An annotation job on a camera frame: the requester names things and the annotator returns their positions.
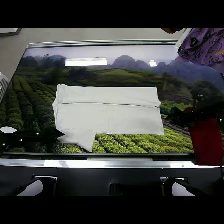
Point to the red garment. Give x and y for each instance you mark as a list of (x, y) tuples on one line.
[(206, 143)]

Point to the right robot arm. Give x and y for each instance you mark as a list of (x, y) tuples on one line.
[(201, 114)]

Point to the white garment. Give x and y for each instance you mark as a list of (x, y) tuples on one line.
[(110, 116)]

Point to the purple patterned garment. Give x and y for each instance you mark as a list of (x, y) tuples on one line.
[(205, 45)]

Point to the silver frame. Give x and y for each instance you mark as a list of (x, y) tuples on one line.
[(100, 164)]

